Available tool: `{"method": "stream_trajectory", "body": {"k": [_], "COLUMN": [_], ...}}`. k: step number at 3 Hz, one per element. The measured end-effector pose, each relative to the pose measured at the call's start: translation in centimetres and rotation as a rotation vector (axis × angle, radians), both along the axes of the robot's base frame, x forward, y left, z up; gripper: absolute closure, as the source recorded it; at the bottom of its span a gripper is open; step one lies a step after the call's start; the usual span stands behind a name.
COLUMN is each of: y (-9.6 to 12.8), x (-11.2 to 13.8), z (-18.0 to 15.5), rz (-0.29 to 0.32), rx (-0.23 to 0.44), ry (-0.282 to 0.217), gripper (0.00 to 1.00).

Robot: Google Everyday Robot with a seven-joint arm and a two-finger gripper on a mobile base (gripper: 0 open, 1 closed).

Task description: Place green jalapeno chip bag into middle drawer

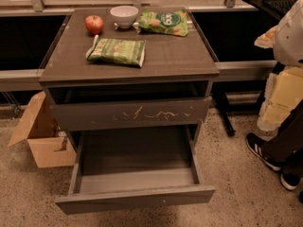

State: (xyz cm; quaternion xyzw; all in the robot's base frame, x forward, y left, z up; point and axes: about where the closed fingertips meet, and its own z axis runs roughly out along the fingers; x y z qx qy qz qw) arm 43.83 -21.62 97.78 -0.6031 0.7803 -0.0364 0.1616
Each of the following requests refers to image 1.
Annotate open bottom drawer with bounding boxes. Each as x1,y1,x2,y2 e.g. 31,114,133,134
56,125,215,215

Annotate red apple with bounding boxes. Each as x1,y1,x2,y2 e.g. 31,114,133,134
85,15,104,35

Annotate white ceramic bowl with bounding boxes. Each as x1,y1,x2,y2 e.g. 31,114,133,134
110,6,139,28

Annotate scratched grey middle drawer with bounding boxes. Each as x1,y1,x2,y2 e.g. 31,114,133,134
50,97,211,131

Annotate open cardboard box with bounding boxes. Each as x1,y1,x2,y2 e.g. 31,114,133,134
9,92,76,167

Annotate green jalapeno chip bag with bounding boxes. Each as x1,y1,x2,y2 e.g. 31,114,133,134
85,35,146,67

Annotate black side table stand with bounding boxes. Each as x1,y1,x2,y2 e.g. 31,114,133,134
211,0,303,137

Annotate dark grey drawer cabinet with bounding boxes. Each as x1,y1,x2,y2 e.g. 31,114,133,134
40,9,219,147

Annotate black sneaker with white stripes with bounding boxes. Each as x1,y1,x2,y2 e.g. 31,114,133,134
245,133,282,171

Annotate green snack bag with logo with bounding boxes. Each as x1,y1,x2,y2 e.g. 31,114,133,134
138,9,188,37

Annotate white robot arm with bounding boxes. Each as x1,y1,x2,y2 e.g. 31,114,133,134
255,0,303,131

